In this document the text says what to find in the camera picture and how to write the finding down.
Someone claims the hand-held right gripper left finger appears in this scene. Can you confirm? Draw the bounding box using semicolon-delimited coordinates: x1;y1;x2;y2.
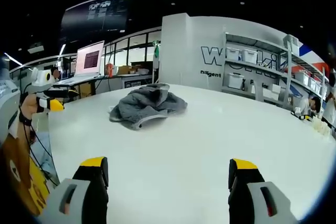
39;156;110;224

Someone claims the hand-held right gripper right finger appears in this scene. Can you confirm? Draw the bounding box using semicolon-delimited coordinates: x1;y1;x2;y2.
227;158;299;224

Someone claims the grey towel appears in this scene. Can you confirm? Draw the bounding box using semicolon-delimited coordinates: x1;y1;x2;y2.
109;82;188;131

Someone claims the white objects pile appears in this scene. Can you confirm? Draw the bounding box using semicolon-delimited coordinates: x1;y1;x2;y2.
311;117;330;135

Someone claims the person's left hand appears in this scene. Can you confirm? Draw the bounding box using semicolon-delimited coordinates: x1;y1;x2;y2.
20;94;49;116

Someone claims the background desk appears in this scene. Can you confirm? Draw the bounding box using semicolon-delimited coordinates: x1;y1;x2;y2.
51;74;106;99

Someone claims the pink lit computer monitor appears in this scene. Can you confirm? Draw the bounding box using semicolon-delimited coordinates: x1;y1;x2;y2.
74;40;106;77

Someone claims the orange object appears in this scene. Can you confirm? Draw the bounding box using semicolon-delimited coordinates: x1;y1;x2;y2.
105;63;117;78

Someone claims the brown bear print clothing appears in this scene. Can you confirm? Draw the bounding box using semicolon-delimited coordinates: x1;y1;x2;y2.
0;131;51;218

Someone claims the cardboard box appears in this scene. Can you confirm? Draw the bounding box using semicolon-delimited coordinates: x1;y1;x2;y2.
117;65;138;76

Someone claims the white table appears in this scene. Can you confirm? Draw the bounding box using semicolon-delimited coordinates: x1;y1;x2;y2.
48;83;335;224

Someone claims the white storage box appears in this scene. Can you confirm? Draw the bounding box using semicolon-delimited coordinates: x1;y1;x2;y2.
295;70;310;83
242;48;260;64
227;72;245;90
226;47;244;61

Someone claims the grey metal shelf rack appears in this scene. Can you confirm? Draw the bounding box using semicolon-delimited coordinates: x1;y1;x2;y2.
222;31;330;110

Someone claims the black wrist strap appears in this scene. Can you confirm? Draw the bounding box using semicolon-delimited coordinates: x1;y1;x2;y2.
17;112;33;126

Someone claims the black cable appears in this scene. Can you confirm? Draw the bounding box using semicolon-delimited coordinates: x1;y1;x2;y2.
18;104;61;186

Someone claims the large dark wall screen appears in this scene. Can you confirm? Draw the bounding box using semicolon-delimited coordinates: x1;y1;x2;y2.
60;0;132;42

